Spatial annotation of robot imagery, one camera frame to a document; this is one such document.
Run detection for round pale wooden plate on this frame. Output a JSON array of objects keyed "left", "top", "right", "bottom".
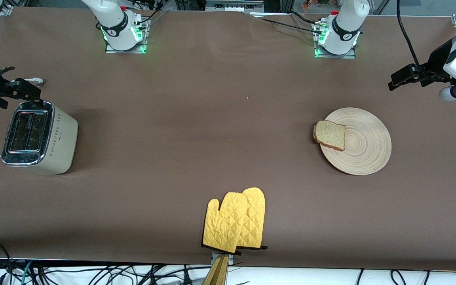
[{"left": 320, "top": 107, "right": 392, "bottom": 175}]

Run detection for slice of brown bread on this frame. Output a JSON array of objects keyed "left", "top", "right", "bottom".
[{"left": 313, "top": 120, "right": 346, "bottom": 152}]

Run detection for cream and chrome toaster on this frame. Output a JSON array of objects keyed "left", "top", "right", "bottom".
[{"left": 2, "top": 101, "right": 79, "bottom": 175}]

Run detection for yellow quilted oven mitt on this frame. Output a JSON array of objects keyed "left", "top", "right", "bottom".
[
  {"left": 202, "top": 192, "right": 249, "bottom": 254},
  {"left": 236, "top": 187, "right": 268, "bottom": 251}
]

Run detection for yellow wooden bar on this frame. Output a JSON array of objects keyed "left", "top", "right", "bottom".
[{"left": 202, "top": 254, "right": 230, "bottom": 285}]

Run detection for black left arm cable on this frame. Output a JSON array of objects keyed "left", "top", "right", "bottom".
[{"left": 396, "top": 0, "right": 427, "bottom": 76}]

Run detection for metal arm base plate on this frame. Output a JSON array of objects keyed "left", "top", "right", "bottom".
[
  {"left": 105, "top": 18, "right": 150, "bottom": 54},
  {"left": 314, "top": 22, "right": 357, "bottom": 59}
]

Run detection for black cable on table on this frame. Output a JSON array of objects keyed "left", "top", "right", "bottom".
[{"left": 248, "top": 12, "right": 323, "bottom": 34}]

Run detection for black base connector cables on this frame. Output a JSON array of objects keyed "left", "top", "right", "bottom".
[{"left": 123, "top": 0, "right": 170, "bottom": 27}]

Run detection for teal cable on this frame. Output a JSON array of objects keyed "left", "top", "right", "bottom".
[{"left": 19, "top": 260, "right": 35, "bottom": 285}]

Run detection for metal frame rail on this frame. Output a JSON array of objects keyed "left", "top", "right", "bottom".
[{"left": 175, "top": 0, "right": 282, "bottom": 13}]

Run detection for black cable bundle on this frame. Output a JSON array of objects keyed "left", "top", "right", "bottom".
[{"left": 34, "top": 263, "right": 213, "bottom": 285}]

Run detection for small metal table bracket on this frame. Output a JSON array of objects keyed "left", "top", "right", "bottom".
[{"left": 211, "top": 252, "right": 234, "bottom": 266}]

